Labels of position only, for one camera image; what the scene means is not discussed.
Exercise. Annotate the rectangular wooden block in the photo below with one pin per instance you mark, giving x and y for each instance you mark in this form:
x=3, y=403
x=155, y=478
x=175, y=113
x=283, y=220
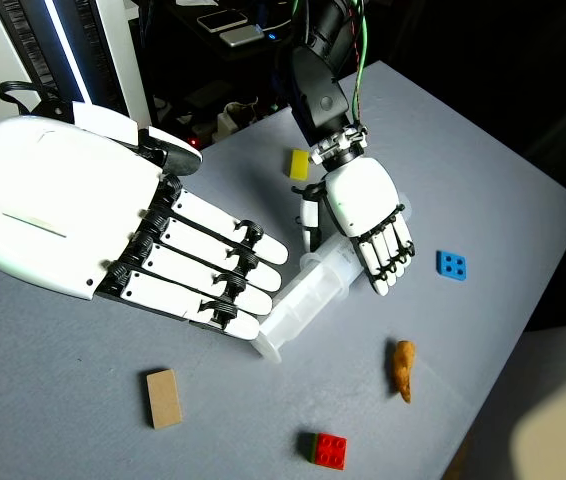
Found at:
x=164, y=399

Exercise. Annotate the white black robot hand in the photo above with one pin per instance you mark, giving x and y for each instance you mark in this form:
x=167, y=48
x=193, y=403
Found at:
x=53, y=200
x=363, y=200

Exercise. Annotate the large translucent plastic syringe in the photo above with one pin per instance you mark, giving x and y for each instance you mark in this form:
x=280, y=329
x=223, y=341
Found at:
x=313, y=290

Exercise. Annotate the white power adapter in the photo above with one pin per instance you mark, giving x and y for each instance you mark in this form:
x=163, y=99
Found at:
x=235, y=122

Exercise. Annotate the red and green toy brick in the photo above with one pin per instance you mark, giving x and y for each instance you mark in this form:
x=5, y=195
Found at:
x=330, y=451

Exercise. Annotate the orange toy carrot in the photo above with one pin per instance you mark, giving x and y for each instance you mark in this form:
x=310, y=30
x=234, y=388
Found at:
x=404, y=367

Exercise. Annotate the silver power bank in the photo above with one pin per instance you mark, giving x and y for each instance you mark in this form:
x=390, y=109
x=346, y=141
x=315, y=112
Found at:
x=240, y=36

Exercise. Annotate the yellow block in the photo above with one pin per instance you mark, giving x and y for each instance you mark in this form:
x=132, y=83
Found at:
x=299, y=165

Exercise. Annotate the blue four-hole block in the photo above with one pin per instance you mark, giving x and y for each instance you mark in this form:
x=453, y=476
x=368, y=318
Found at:
x=451, y=266

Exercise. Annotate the white-framed smartphone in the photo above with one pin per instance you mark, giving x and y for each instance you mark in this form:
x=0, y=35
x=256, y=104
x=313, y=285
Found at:
x=222, y=21

